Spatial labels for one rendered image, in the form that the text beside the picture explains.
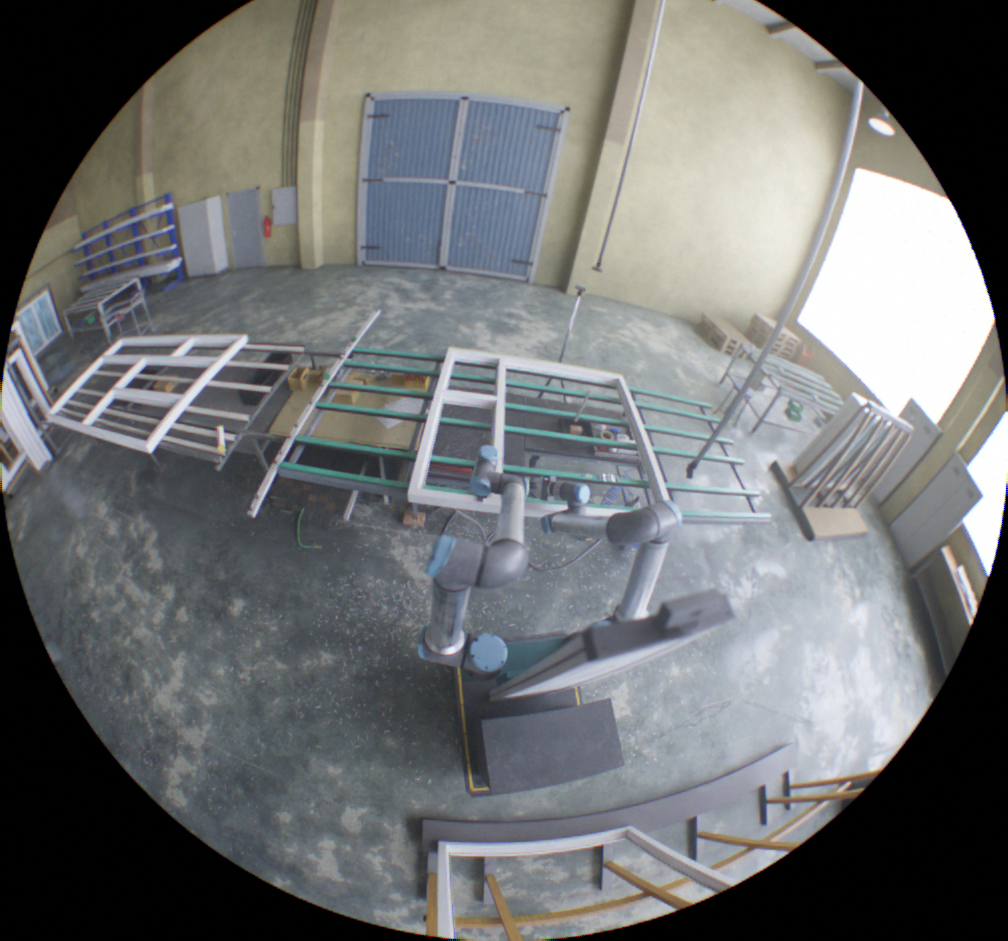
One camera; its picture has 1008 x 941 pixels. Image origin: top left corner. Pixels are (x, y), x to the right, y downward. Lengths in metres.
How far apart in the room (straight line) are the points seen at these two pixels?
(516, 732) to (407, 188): 8.02
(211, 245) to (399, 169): 5.14
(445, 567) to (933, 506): 7.42
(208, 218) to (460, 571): 9.84
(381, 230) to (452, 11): 5.25
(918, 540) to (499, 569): 7.33
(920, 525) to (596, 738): 6.81
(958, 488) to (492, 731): 7.26
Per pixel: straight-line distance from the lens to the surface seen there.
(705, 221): 8.75
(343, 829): 2.58
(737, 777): 3.19
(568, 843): 2.53
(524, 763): 1.55
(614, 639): 0.65
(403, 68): 8.31
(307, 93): 8.63
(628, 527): 1.17
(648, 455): 2.38
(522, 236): 7.67
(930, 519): 7.55
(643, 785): 2.75
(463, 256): 7.81
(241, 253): 10.27
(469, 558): 0.88
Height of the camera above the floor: 2.35
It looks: 43 degrees down
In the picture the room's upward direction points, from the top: 12 degrees clockwise
